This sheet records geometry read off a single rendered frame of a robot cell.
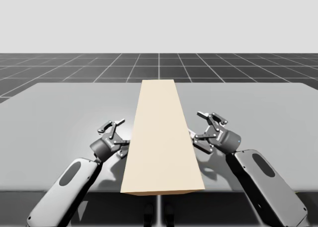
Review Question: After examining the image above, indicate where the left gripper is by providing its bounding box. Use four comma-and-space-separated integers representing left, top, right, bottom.
89, 118, 131, 163

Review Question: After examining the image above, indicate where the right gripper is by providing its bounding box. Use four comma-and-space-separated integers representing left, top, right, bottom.
187, 110, 242, 155

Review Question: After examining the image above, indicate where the tall board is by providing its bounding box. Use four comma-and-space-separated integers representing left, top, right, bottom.
120, 79, 206, 197

